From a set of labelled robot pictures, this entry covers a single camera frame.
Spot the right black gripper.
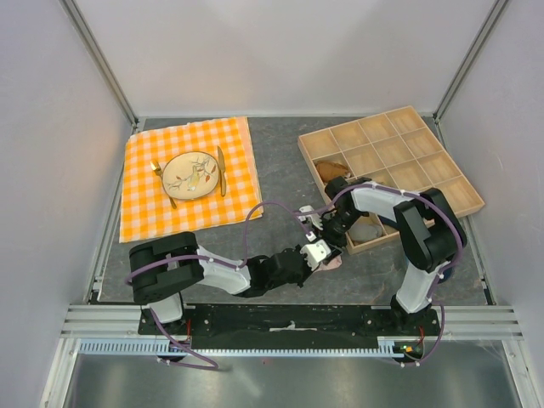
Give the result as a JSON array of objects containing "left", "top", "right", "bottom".
[{"left": 311, "top": 209, "right": 363, "bottom": 259}]

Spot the pink underwear navy trim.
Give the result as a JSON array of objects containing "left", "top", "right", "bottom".
[{"left": 317, "top": 255, "right": 343, "bottom": 271}]

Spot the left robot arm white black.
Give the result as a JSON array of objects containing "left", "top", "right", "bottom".
[{"left": 126, "top": 232, "right": 331, "bottom": 334}]

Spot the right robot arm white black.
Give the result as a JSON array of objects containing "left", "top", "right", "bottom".
[{"left": 321, "top": 177, "right": 467, "bottom": 335}]

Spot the grey rolled cloth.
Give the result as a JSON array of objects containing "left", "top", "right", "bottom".
[{"left": 348, "top": 224, "right": 383, "bottom": 243}]

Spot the brown rolled cloth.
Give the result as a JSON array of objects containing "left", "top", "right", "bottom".
[{"left": 315, "top": 161, "right": 351, "bottom": 184}]

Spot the wooden compartment tray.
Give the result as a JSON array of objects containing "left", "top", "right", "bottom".
[{"left": 297, "top": 105, "right": 486, "bottom": 256}]

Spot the blue ceramic bowl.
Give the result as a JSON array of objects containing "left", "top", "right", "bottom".
[{"left": 440, "top": 262, "right": 456, "bottom": 281}]

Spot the gold knife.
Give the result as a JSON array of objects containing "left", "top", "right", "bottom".
[{"left": 217, "top": 146, "right": 226, "bottom": 197}]

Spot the beige floral plate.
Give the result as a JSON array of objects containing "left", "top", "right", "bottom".
[{"left": 162, "top": 151, "right": 219, "bottom": 201}]

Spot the orange white checkered cloth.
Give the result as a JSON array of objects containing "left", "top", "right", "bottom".
[{"left": 119, "top": 116, "right": 262, "bottom": 243}]

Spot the gold fork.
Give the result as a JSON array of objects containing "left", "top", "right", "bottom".
[{"left": 150, "top": 160, "right": 177, "bottom": 209}]

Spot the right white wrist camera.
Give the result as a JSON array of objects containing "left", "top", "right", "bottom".
[{"left": 297, "top": 206, "right": 323, "bottom": 230}]

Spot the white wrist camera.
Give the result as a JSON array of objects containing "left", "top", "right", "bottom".
[
  {"left": 300, "top": 232, "right": 332, "bottom": 271},
  {"left": 297, "top": 206, "right": 323, "bottom": 230}
]

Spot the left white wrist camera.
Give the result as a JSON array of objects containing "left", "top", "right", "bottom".
[{"left": 300, "top": 232, "right": 332, "bottom": 271}]

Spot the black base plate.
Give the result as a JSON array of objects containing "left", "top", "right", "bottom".
[{"left": 164, "top": 303, "right": 440, "bottom": 349}]

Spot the white slotted cable duct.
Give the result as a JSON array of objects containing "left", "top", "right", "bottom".
[{"left": 79, "top": 338, "right": 404, "bottom": 358}]

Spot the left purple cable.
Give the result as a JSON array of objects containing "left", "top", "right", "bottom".
[{"left": 125, "top": 200, "right": 315, "bottom": 285}]

